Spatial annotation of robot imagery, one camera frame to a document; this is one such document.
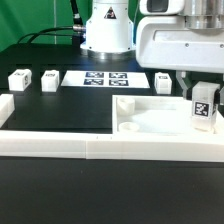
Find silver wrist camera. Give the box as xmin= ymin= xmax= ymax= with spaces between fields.
xmin=139 ymin=0 xmax=185 ymax=15

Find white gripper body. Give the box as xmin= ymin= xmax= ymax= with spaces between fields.
xmin=136 ymin=16 xmax=224 ymax=73

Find white sheet with AprilTags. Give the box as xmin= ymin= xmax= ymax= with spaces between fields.
xmin=61 ymin=70 xmax=150 ymax=88

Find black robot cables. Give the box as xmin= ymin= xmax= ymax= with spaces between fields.
xmin=17 ymin=0 xmax=88 ymax=45

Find white square table top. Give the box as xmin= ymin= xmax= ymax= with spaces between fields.
xmin=111 ymin=94 xmax=224 ymax=136

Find white U-shaped fence wall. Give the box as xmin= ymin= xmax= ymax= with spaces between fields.
xmin=0 ymin=93 xmax=224 ymax=163

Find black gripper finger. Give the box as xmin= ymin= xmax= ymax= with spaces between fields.
xmin=176 ymin=71 xmax=192 ymax=100
xmin=215 ymin=87 xmax=224 ymax=105

